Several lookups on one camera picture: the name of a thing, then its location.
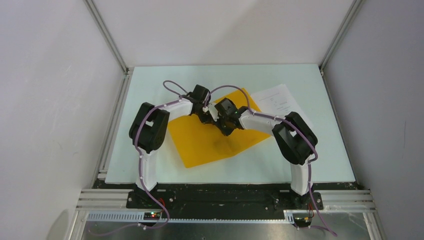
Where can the white slotted cable duct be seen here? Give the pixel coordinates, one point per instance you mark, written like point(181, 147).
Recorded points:
point(141, 217)

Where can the right controller board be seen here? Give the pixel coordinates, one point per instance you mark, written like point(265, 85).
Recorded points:
point(302, 222)

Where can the yellow plastic folder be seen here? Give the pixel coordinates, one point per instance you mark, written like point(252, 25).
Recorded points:
point(198, 143)

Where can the aluminium corner post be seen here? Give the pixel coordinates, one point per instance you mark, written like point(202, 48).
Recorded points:
point(345, 25)
point(106, 34)

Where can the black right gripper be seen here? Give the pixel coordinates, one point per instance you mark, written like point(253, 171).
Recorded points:
point(225, 132)

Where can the aluminium frame rail front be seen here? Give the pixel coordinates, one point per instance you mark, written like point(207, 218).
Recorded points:
point(326, 201)

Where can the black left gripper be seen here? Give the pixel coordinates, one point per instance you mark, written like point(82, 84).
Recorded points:
point(206, 119)

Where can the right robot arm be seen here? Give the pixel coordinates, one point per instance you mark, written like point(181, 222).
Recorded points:
point(294, 137)

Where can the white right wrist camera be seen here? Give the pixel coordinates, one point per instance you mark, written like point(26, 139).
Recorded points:
point(212, 111)

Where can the white printed paper sheets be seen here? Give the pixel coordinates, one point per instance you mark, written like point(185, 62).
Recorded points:
point(278, 101)

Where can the controller board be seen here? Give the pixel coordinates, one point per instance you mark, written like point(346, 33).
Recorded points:
point(152, 216)
point(302, 222)

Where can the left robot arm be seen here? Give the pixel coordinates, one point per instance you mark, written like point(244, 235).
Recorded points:
point(148, 130)

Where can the left controller board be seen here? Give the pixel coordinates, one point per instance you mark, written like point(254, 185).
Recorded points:
point(152, 216)

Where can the right aluminium corner post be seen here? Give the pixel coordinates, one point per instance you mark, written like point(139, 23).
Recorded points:
point(345, 25)

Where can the left aluminium corner post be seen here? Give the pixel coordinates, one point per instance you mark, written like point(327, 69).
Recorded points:
point(106, 34)

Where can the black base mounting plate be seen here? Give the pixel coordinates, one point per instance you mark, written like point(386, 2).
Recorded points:
point(225, 212)

